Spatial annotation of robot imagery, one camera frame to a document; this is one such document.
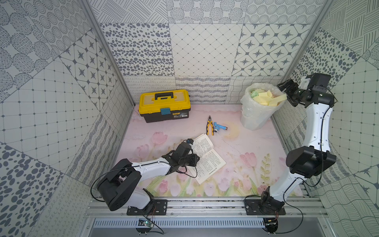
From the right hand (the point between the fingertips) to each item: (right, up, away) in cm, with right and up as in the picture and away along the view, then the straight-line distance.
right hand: (281, 91), depth 78 cm
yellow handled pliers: (-35, -17, +32) cm, 51 cm away
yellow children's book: (-37, -42, +11) cm, 57 cm away
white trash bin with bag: (-9, -6, +6) cm, 12 cm away
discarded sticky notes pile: (-4, -2, +9) cm, 10 cm away
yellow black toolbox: (-67, -6, +21) cm, 70 cm away
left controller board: (-71, -67, -8) cm, 97 cm away
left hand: (-44, -36, +8) cm, 58 cm away
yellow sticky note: (-2, -5, +5) cm, 7 cm away
